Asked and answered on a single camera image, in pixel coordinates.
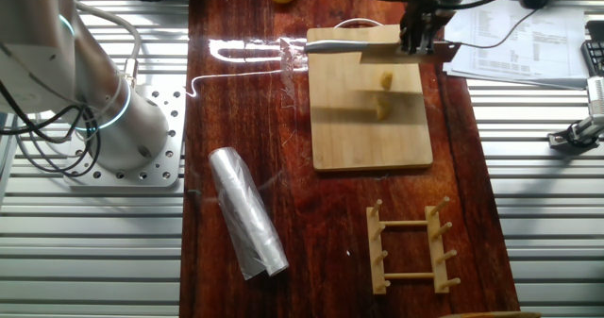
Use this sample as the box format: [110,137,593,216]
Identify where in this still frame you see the steel kitchen cleaver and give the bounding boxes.
[303,39,461,65]

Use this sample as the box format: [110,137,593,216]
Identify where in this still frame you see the silver depth camera on mount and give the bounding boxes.
[546,75,604,151]

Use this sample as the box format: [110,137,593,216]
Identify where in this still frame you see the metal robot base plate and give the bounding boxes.
[63,84,188,190]

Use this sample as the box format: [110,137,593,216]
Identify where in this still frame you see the black base cable bundle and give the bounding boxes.
[0,79,102,179]

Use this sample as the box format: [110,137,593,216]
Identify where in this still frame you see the printed white paper stack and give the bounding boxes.
[442,0,591,91]

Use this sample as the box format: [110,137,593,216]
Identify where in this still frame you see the wooden cutting board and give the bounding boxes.
[306,24,434,173]

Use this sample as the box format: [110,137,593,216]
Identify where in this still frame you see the thick peeled potato chunk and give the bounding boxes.
[375,93,393,122]

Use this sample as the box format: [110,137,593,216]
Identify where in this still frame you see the roll of clear plastic bags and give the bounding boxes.
[208,146,290,281]

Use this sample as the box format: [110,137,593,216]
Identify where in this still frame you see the grey hose with brass connector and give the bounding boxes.
[77,1,143,91]

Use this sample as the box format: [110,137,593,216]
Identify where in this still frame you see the wooden peg knife rack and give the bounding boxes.
[365,194,462,295]

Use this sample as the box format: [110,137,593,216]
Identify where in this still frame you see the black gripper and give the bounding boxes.
[399,0,455,55]

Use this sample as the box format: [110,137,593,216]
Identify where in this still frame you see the thin black wire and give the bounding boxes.
[445,8,539,50]

